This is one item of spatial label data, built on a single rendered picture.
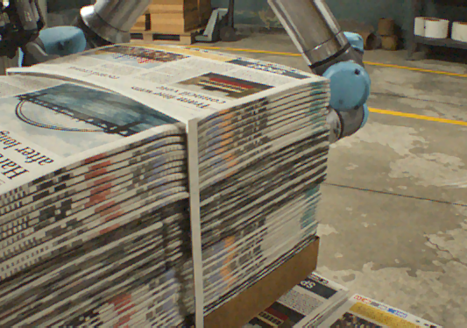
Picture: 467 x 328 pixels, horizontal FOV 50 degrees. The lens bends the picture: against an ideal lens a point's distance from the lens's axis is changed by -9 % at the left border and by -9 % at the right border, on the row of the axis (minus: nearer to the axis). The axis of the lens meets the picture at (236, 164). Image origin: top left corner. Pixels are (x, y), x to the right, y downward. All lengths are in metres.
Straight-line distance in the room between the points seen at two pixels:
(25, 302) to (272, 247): 0.27
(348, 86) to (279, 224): 0.33
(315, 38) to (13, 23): 0.42
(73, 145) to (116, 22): 0.65
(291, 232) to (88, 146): 0.27
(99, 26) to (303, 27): 0.38
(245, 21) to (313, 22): 6.55
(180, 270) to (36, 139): 0.16
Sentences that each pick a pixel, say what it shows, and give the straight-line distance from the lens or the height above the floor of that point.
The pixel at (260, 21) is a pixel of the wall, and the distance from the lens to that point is 7.25.
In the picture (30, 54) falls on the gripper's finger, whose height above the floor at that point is 1.06.
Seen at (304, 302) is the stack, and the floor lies 0.83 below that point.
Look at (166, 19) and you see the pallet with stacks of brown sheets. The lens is 6.60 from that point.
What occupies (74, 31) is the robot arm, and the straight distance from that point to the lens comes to 0.93.
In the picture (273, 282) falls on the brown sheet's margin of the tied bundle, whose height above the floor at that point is 0.86.
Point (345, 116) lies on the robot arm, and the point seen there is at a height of 0.89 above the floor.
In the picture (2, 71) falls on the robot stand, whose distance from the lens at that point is 1.10.
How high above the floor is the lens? 1.18
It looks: 23 degrees down
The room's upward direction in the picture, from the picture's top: straight up
